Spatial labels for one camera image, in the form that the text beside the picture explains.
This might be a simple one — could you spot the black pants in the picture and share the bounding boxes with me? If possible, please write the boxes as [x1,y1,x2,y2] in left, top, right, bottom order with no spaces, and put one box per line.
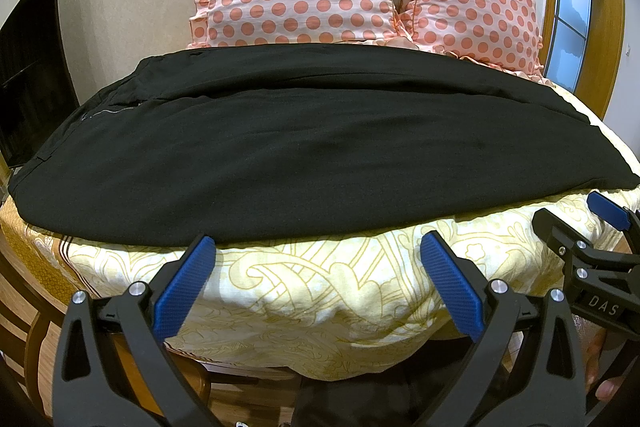
[9,44,639,247]

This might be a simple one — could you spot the right hand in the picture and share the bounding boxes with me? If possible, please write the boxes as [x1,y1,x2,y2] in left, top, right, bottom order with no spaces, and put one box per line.
[584,328,639,403]

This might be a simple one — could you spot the yellow patterned bed sheet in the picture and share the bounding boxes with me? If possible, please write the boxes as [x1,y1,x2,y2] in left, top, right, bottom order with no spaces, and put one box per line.
[0,83,640,382]

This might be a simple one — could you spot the black television screen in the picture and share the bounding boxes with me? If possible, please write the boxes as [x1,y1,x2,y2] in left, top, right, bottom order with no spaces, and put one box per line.
[0,0,79,168]

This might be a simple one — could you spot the wooden window frame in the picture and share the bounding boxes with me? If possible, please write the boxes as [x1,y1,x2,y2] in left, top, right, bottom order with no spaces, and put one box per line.
[473,0,626,119]

